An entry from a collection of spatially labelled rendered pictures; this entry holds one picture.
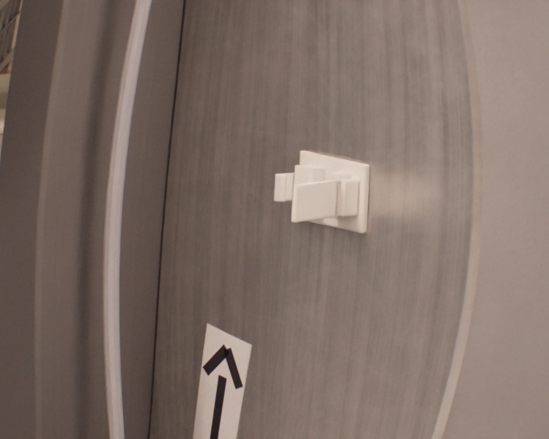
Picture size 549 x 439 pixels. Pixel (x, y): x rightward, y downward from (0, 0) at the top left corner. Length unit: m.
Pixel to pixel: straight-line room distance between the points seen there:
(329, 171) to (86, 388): 0.09
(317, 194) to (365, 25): 0.04
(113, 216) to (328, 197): 0.06
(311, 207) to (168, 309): 0.08
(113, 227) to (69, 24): 0.06
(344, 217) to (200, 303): 0.06
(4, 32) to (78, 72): 5.03
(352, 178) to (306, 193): 0.02
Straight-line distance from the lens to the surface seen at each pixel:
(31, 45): 1.05
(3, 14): 6.00
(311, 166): 1.03
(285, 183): 1.03
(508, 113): 0.99
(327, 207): 1.02
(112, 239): 1.04
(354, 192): 1.02
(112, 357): 1.05
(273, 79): 1.04
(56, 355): 1.06
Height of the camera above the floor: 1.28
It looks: 8 degrees down
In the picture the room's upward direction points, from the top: 3 degrees clockwise
